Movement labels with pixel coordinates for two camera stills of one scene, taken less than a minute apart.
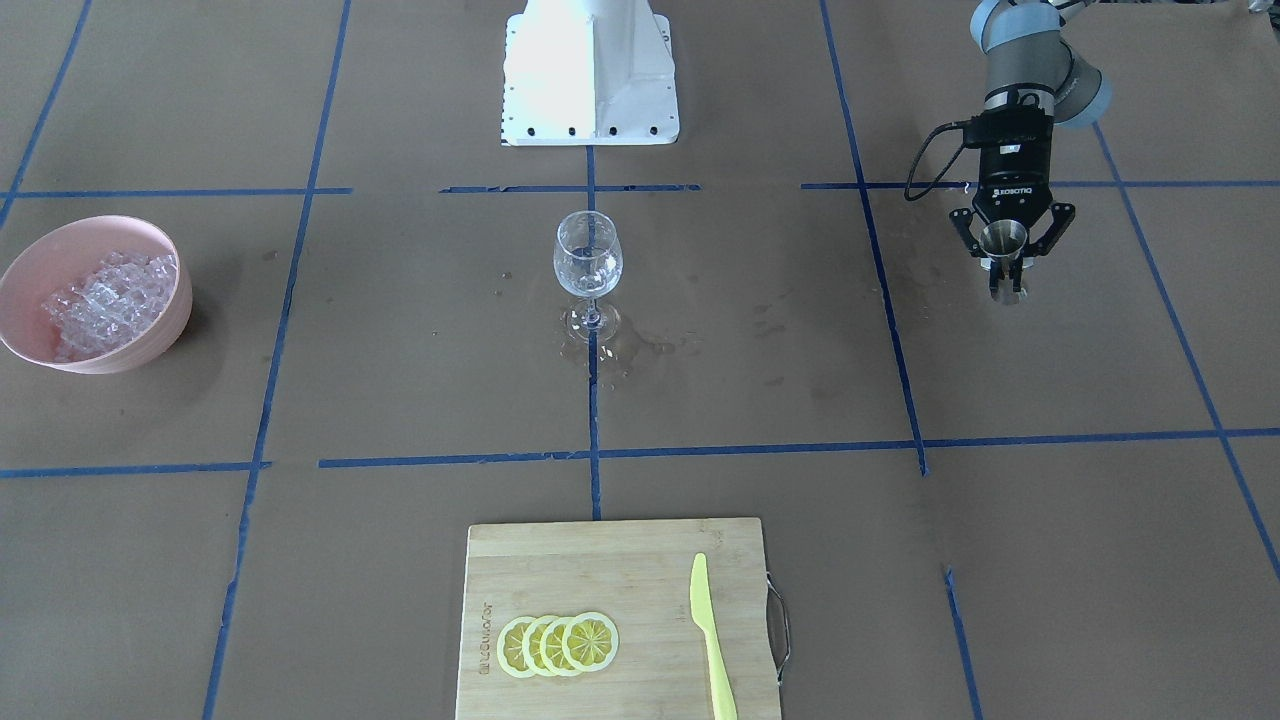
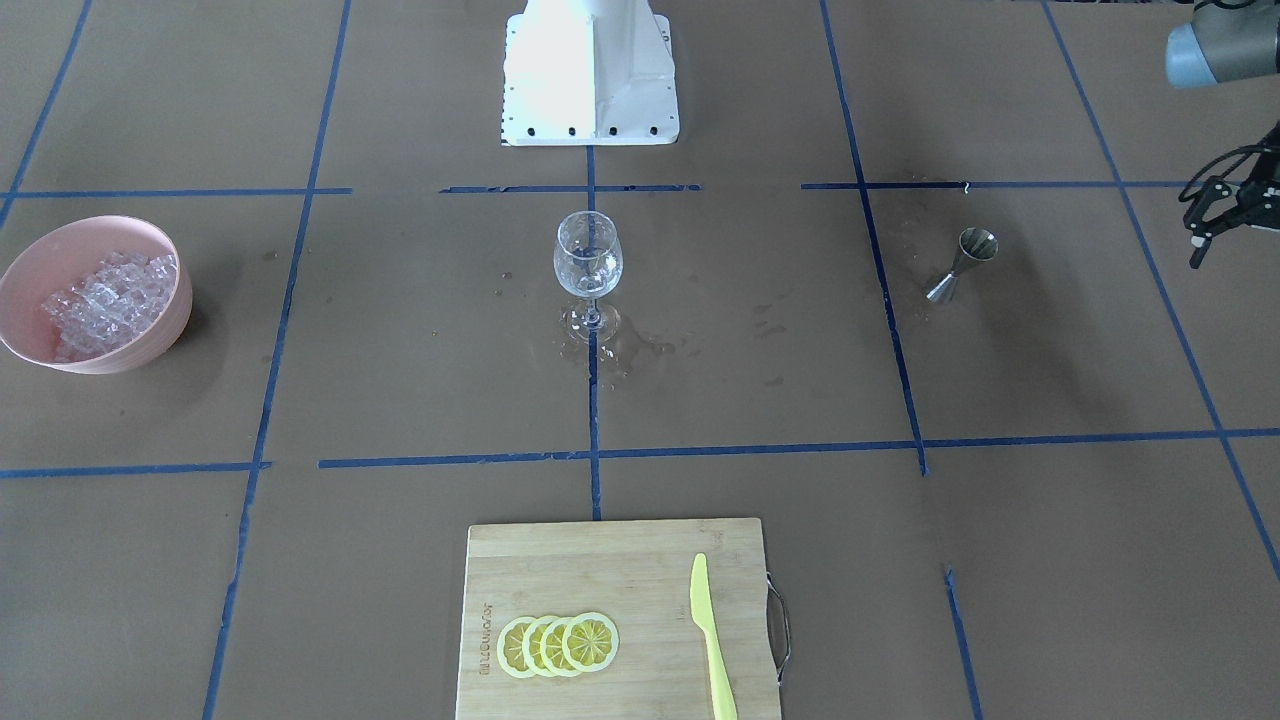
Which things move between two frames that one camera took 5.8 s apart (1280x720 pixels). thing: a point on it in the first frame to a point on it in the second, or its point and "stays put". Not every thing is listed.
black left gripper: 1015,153 to 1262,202
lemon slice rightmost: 590,642 stays put
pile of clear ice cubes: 120,299 stays put
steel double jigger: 1004,239 to 976,244
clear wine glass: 588,253 stays put
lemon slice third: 551,648 stays put
